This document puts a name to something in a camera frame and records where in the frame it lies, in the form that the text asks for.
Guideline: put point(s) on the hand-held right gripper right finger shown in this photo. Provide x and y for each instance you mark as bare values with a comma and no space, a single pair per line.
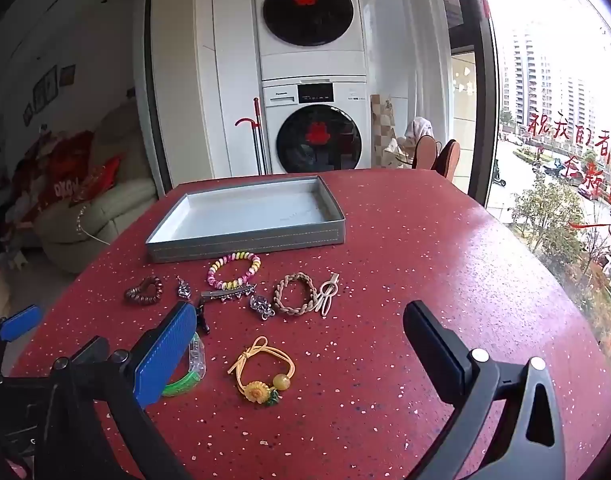
430,342

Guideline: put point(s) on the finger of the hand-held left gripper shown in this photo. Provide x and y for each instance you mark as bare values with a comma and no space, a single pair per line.
20,322

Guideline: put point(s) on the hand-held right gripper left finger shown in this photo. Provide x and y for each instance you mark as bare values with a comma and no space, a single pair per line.
168,360

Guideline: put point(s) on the green translucent bangle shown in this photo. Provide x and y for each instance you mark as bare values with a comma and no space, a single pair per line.
184,387

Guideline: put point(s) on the silver heart pendant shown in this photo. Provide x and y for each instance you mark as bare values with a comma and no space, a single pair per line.
184,291

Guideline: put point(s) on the beige metal hair clip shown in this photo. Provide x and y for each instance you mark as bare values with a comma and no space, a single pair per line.
327,292

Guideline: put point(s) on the grey shallow tray box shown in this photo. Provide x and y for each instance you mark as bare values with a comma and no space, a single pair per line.
245,215

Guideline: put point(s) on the small black hair clip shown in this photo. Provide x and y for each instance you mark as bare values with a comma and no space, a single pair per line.
202,317

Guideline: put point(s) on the silver rhinestone hair clip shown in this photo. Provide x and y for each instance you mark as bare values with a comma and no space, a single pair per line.
225,294

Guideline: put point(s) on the silver rhinestone brooch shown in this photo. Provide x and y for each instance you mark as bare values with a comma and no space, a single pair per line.
262,306

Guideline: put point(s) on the cream leather sofa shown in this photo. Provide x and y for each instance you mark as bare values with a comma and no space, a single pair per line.
110,210

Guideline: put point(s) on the red cloth pile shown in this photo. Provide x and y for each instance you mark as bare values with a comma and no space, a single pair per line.
35,175

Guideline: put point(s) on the red printed cushion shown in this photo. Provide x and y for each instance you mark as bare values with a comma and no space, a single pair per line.
93,180

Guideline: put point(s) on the brown chair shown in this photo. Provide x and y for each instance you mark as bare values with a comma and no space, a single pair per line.
425,152
448,157

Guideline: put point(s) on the beige paper bag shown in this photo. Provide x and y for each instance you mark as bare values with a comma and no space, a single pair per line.
395,155

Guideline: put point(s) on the beige towel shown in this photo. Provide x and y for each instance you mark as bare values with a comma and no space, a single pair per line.
418,127

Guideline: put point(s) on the checkered tall bag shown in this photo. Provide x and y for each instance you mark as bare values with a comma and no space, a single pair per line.
383,120

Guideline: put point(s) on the white washing machine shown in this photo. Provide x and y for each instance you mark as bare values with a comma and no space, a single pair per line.
318,130

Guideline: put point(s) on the red window lettering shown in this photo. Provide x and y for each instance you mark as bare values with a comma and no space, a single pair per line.
575,132

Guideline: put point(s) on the white tall cabinet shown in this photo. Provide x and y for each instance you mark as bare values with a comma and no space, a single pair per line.
205,75

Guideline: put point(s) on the white dryer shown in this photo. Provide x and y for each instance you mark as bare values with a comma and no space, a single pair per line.
308,10

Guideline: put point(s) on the large picture frame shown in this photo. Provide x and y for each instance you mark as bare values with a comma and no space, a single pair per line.
45,89

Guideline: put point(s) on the small picture frame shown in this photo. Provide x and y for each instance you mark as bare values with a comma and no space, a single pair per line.
67,75

